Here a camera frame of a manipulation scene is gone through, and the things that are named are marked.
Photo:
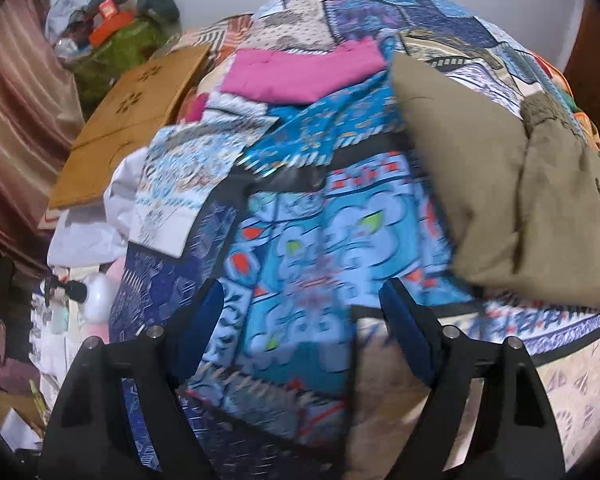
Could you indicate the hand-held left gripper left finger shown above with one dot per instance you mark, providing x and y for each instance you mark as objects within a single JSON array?
[{"x": 200, "y": 320}]

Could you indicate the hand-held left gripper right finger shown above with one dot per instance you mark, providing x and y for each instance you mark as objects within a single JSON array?
[{"x": 410, "y": 325}]

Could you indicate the olive green pants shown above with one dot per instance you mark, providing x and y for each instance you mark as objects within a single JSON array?
[{"x": 505, "y": 185}]

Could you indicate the white pump bottle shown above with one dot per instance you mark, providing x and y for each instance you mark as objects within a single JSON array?
[{"x": 100, "y": 295}]

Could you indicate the white bed sheet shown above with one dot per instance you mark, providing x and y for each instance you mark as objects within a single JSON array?
[{"x": 90, "y": 220}]

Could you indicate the pile of white papers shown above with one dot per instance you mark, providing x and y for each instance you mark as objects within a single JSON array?
[{"x": 50, "y": 340}]

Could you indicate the blue patchwork blanket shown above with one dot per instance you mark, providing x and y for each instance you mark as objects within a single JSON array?
[{"x": 305, "y": 210}]

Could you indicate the maroon cloth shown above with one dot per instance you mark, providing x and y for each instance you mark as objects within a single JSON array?
[{"x": 0, "y": 365}]

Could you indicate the wooden lap desk board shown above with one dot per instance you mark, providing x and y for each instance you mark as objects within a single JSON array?
[{"x": 130, "y": 110}]

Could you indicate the pink folded cloth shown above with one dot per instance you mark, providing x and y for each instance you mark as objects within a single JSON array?
[{"x": 300, "y": 72}]

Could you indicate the brown striped curtain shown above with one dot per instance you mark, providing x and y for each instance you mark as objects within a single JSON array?
[{"x": 20, "y": 110}]

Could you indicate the orange striped bedding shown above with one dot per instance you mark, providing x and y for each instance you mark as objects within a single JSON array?
[{"x": 220, "y": 35}]

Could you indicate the orange box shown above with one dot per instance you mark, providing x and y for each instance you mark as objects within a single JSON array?
[{"x": 107, "y": 25}]

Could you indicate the brown wooden door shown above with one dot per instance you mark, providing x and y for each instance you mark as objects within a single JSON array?
[{"x": 595, "y": 70}]

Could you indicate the pale grey crumpled cloth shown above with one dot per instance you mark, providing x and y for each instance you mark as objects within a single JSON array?
[{"x": 67, "y": 5}]

